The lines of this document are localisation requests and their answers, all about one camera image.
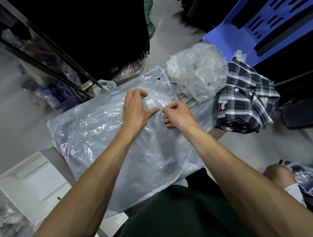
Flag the clear bagged grey garment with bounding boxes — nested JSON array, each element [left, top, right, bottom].
[[46, 65, 218, 219]]

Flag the crumpled clear plastic bag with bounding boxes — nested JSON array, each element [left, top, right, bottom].
[[166, 43, 229, 103]]

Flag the black bag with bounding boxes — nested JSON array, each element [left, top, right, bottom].
[[276, 98, 313, 130]]

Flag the white paper tags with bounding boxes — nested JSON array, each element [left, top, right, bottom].
[[233, 50, 246, 63]]

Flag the bagged pink garment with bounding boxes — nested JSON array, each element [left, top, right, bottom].
[[113, 61, 145, 83]]

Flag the blue plastic chair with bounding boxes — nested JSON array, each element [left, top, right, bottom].
[[198, 0, 313, 68]]

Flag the person's right hand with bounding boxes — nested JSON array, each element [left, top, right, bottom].
[[161, 101, 201, 134]]

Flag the person's knee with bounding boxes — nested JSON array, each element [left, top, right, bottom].
[[263, 164, 298, 189]]

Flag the person's dark green shirt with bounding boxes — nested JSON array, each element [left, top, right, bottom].
[[114, 184, 258, 237]]

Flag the person's left hand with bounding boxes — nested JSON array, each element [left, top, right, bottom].
[[122, 88, 161, 138]]

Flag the person's left forearm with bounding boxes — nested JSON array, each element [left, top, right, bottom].
[[34, 128, 143, 237]]

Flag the white green printed plastic bag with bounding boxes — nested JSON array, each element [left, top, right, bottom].
[[94, 79, 117, 96]]

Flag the metal clothes rack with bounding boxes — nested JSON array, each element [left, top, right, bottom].
[[0, 0, 108, 99]]

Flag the folded navy plaid shirt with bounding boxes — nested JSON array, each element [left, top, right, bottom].
[[216, 59, 281, 134]]

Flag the person's right forearm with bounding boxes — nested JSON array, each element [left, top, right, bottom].
[[182, 123, 313, 237]]

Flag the black hanging garments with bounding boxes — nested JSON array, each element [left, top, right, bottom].
[[13, 0, 151, 82]]

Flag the white barcode label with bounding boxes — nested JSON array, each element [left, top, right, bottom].
[[146, 99, 161, 109]]

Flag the bagged blue patterned garments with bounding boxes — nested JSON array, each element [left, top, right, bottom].
[[22, 79, 85, 113]]

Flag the green hanging garment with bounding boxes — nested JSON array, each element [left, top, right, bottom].
[[143, 0, 156, 39]]

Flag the bagged dark garment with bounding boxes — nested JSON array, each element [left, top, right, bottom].
[[279, 160, 313, 197]]

